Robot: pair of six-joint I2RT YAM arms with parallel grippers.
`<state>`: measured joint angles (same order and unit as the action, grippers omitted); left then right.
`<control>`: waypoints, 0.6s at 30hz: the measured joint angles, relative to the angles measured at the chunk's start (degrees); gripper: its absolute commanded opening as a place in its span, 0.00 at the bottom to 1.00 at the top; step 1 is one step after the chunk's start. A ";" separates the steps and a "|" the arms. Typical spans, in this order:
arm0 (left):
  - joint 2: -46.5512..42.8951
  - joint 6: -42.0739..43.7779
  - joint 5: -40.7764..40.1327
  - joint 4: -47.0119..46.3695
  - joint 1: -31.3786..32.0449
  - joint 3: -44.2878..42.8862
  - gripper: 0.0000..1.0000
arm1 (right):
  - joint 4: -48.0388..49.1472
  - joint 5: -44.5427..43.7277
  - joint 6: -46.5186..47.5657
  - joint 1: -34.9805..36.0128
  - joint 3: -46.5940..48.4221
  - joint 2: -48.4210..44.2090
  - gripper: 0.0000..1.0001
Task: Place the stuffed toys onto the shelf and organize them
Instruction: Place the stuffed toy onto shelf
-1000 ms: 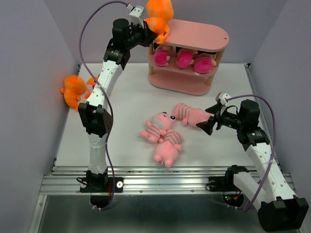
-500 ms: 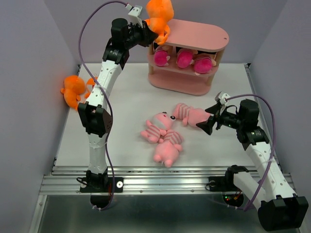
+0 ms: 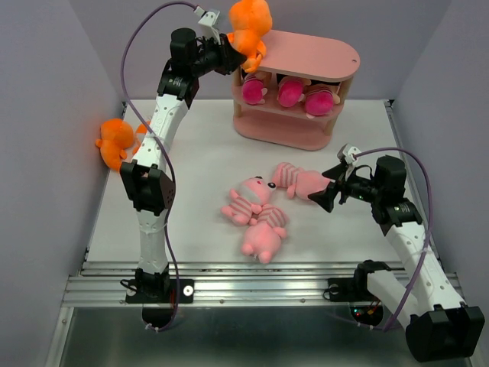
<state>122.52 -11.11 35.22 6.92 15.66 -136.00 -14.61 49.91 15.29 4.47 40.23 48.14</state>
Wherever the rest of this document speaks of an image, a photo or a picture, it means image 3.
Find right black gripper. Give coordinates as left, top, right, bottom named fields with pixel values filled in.
left=306, top=161, right=383, bottom=213

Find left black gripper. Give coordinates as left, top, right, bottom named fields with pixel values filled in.
left=189, top=31, right=245, bottom=77

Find orange shark plush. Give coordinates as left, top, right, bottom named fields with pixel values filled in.
left=132, top=124, right=147, bottom=155
left=228, top=0, right=273, bottom=73

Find boy doll pink pants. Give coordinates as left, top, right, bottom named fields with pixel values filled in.
left=304, top=83, right=341, bottom=119
left=277, top=73, right=311, bottom=108
left=241, top=72, right=268, bottom=106

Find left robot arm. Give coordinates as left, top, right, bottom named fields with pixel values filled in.
left=120, top=28, right=246, bottom=304

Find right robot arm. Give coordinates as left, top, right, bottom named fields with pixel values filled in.
left=310, top=147, right=485, bottom=362

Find pink three-tier shelf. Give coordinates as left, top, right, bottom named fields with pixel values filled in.
left=232, top=31, right=361, bottom=151

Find pink striped plush upper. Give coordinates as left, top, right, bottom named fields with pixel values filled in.
left=272, top=162, right=330, bottom=200

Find pink striped plush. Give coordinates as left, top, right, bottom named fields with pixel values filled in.
left=241, top=204, right=288, bottom=264
left=272, top=162, right=330, bottom=200

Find pink plush with face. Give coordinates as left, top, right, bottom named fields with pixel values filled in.
left=221, top=176, right=277, bottom=226

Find pink striped plush lower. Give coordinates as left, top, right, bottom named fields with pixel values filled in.
left=241, top=204, right=288, bottom=264

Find plain orange plush toy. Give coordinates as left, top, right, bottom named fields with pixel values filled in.
left=95, top=119, right=135, bottom=172

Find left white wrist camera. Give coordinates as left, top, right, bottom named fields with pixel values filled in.
left=194, top=5, right=221, bottom=44

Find aluminium rail frame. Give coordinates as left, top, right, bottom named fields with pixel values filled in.
left=47, top=99, right=416, bottom=366

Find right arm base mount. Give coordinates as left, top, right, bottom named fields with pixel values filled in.
left=322, top=260, right=391, bottom=330

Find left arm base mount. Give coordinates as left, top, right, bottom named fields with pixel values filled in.
left=120, top=278, right=195, bottom=333

